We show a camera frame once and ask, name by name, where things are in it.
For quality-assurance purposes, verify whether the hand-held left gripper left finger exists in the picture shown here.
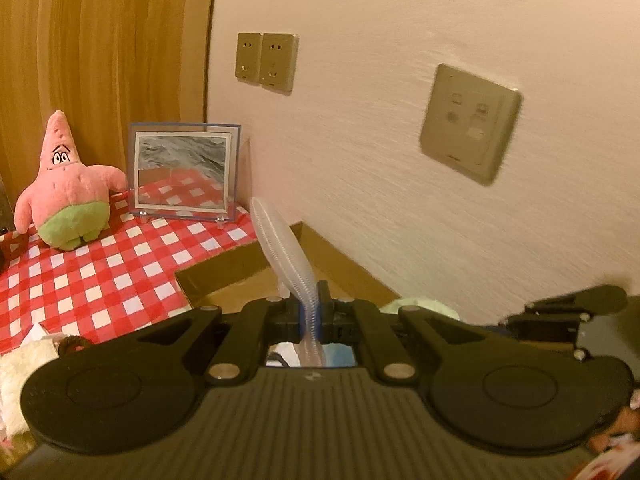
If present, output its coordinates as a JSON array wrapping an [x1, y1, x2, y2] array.
[[137, 300, 307, 386]]

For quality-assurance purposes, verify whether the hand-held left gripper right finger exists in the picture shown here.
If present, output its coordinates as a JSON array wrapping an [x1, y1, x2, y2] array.
[[315, 281, 481, 385]]

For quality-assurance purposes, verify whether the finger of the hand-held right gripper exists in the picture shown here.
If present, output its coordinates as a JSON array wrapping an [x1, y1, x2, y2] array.
[[504, 312, 581, 343], [524, 285, 629, 315]]

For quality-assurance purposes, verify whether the white face mask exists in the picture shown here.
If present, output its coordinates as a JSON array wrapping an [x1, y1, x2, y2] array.
[[250, 197, 326, 367]]

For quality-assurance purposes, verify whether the cardboard box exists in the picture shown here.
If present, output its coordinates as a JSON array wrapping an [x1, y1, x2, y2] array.
[[175, 221, 401, 323]]

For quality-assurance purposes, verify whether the brown hair scrunchie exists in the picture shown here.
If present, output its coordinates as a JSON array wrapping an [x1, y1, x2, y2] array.
[[57, 336, 94, 357]]

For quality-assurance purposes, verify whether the white fluffy cloth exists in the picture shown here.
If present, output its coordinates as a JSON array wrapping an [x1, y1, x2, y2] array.
[[0, 344, 60, 436]]

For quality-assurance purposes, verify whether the person's right hand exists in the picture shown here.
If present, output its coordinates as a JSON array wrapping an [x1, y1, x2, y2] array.
[[607, 402, 640, 436]]

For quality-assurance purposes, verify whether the red white patterned cloth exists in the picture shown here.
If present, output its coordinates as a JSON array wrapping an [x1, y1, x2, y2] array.
[[575, 440, 640, 480]]

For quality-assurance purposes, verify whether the red checkered tablecloth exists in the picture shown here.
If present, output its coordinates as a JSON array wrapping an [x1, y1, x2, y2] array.
[[0, 167, 261, 356]]

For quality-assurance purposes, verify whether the pink starfish plush toy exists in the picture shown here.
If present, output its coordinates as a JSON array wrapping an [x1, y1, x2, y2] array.
[[14, 110, 128, 253]]

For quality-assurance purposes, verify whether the wooden wardrobe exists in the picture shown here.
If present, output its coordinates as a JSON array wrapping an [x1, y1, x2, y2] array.
[[0, 0, 221, 206]]

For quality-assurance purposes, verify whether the clear picture frame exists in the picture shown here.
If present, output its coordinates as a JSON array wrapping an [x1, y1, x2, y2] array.
[[127, 121, 241, 223]]

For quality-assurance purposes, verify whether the large gold wall socket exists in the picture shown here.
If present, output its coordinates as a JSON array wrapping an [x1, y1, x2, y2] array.
[[419, 63, 522, 187]]

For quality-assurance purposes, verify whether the small gold wall socket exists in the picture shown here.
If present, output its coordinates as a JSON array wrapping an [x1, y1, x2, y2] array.
[[235, 32, 263, 82], [259, 32, 300, 93]]

